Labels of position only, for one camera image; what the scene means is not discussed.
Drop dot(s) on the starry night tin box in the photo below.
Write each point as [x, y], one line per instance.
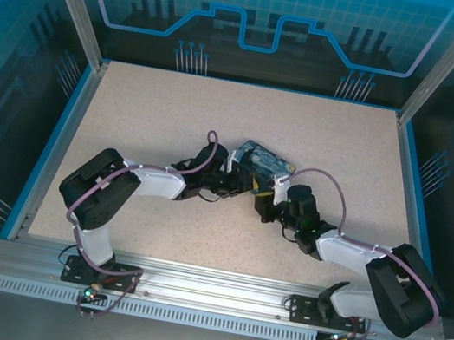
[264, 159]

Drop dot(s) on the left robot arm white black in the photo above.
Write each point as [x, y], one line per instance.
[154, 182]

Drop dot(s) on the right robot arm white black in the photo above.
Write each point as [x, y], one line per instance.
[348, 254]

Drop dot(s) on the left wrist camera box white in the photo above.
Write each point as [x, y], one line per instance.
[234, 160]

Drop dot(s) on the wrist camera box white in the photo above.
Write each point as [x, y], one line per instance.
[234, 160]
[280, 192]

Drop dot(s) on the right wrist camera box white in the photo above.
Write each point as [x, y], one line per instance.
[280, 192]

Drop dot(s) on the aluminium front frame rail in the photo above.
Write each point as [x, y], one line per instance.
[211, 286]

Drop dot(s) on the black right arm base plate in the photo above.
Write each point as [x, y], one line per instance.
[303, 309]

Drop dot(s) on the aluminium side frame rail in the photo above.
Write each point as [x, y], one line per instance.
[419, 213]
[57, 149]

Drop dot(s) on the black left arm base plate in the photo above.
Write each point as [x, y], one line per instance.
[120, 276]

